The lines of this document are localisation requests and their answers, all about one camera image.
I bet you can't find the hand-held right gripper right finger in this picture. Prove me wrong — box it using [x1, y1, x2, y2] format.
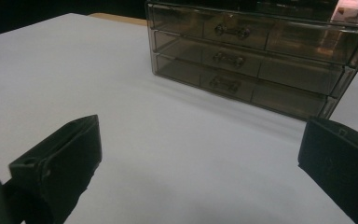
[297, 116, 358, 224]

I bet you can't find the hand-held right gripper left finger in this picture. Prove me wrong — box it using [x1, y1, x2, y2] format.
[8, 114, 103, 224]

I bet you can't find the smoky clear plastic drawer organizer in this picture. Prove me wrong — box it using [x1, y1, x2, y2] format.
[145, 0, 358, 121]

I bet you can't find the white table sheet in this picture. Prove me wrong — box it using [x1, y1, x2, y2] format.
[0, 12, 358, 224]

